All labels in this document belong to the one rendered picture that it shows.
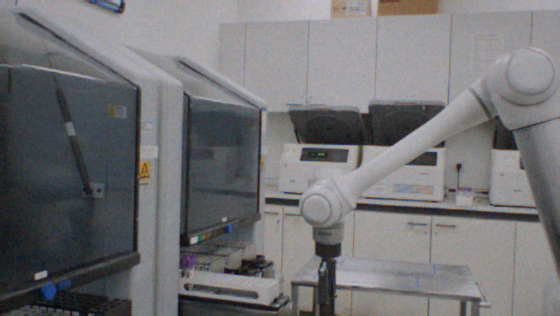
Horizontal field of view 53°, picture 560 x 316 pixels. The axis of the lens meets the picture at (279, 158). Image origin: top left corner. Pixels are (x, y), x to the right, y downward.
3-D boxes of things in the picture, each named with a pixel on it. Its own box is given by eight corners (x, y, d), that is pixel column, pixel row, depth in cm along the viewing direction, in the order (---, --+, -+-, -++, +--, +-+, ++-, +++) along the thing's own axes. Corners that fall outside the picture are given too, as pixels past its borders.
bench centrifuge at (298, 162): (276, 193, 405) (279, 104, 403) (302, 187, 463) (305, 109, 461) (352, 198, 386) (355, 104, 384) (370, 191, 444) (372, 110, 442)
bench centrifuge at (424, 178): (358, 198, 385) (361, 97, 383) (372, 191, 445) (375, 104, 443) (443, 203, 369) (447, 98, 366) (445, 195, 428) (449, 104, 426)
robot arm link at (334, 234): (308, 222, 154) (308, 244, 155) (341, 224, 152) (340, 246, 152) (316, 218, 163) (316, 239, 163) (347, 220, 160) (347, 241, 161)
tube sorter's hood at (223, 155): (43, 233, 179) (46, 32, 177) (146, 212, 237) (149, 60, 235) (189, 247, 163) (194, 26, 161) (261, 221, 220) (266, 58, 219)
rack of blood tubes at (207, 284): (173, 297, 167) (174, 277, 167) (189, 289, 177) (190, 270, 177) (268, 310, 158) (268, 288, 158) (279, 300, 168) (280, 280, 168)
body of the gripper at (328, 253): (318, 238, 163) (318, 270, 163) (311, 243, 155) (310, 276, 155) (344, 240, 160) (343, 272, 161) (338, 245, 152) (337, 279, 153)
